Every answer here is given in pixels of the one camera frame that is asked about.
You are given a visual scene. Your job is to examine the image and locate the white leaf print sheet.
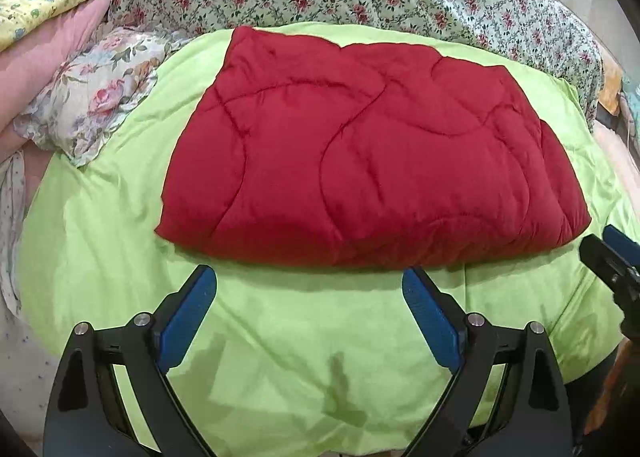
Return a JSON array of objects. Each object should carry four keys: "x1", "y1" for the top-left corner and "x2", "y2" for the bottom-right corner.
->
[{"x1": 0, "y1": 150, "x2": 56, "y2": 438}]

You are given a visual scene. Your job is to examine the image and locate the red quilt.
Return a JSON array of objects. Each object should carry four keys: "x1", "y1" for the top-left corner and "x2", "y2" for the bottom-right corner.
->
[{"x1": 154, "y1": 26, "x2": 592, "y2": 270}]

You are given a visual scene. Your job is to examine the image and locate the pastel floral pillow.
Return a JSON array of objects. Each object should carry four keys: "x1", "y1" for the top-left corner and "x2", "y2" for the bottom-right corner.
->
[{"x1": 14, "y1": 27, "x2": 173, "y2": 168}]

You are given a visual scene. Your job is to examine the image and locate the pale pink blanket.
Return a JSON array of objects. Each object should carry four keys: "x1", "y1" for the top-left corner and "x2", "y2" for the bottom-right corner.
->
[{"x1": 592, "y1": 122, "x2": 640, "y2": 218}]

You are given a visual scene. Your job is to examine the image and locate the light green blanket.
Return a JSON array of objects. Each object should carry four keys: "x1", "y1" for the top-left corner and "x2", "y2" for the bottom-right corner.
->
[{"x1": 17, "y1": 22, "x2": 640, "y2": 457}]

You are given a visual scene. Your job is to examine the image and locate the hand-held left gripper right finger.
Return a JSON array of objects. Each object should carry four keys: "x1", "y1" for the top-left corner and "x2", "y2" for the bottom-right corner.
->
[{"x1": 400, "y1": 266, "x2": 573, "y2": 457}]

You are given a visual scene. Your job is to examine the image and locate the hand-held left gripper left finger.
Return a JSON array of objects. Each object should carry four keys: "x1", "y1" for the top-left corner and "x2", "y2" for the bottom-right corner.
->
[{"x1": 42, "y1": 264, "x2": 218, "y2": 457}]

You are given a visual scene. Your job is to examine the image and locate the orange cloth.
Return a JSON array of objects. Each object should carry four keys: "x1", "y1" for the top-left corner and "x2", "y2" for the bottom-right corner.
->
[{"x1": 597, "y1": 57, "x2": 623, "y2": 115}]

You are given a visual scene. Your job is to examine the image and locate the pink pillow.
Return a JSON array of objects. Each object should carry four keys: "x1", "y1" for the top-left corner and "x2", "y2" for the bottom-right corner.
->
[{"x1": 0, "y1": 0, "x2": 113, "y2": 198}]

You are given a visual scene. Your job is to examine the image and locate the yellow floral pillow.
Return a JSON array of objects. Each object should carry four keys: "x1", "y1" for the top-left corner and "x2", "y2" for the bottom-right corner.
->
[{"x1": 0, "y1": 0, "x2": 126, "y2": 53}]

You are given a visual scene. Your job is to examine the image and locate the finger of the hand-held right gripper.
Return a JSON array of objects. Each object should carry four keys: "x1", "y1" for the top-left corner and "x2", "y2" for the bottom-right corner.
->
[
  {"x1": 579, "y1": 233, "x2": 640, "y2": 313},
  {"x1": 601, "y1": 224, "x2": 640, "y2": 270}
]

